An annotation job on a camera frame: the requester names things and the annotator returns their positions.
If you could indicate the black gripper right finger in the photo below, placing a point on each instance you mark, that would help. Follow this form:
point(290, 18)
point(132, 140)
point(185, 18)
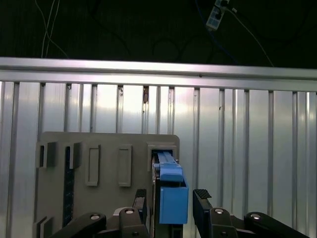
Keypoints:
point(203, 218)

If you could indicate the grey parts rack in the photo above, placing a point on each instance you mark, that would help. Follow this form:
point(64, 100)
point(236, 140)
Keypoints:
point(109, 161)

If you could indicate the hard disk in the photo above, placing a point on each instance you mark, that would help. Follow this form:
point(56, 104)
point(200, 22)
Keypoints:
point(173, 203)

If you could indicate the white power strip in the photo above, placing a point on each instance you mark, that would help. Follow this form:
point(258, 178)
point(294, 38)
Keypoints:
point(215, 15)

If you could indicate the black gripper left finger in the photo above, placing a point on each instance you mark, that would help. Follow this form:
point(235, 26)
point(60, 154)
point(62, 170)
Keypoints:
point(130, 223)

